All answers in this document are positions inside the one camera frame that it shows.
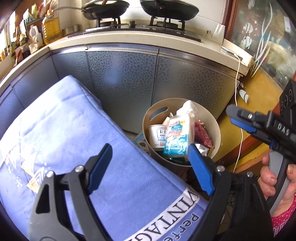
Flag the red snack wrapper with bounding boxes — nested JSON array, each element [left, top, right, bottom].
[[194, 120, 214, 149]]

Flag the sponge pack blue white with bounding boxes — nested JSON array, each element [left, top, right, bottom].
[[163, 114, 195, 158]]

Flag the black wok wooden handle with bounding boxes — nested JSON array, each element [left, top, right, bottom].
[[82, 1, 129, 20]]

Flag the blue patterned tablecloth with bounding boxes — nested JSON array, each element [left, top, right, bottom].
[[1, 76, 207, 240]]

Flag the phone on counter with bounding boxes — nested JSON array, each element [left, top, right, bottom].
[[221, 46, 243, 61]]

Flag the white yogurt cup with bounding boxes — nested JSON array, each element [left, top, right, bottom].
[[147, 125, 168, 150]]

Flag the yellow cooking oil bottle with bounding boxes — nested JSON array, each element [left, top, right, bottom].
[[42, 9, 62, 45]]

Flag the grey kitchen cabinets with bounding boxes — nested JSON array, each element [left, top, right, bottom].
[[1, 44, 237, 133]]

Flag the white tissue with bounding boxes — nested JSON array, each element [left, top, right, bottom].
[[182, 100, 198, 118]]

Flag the white charging cable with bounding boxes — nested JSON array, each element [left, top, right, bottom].
[[232, 53, 244, 173]]

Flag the beige round trash bin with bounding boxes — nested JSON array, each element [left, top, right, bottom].
[[142, 98, 221, 170]]

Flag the white plastic jug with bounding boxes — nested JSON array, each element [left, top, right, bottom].
[[29, 25, 43, 54]]

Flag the right hand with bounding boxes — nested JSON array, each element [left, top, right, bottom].
[[257, 152, 296, 217]]

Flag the gas stove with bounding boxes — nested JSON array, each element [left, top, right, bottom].
[[68, 16, 202, 43]]

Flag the black frying pan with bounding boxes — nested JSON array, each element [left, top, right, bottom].
[[140, 1, 199, 21]]

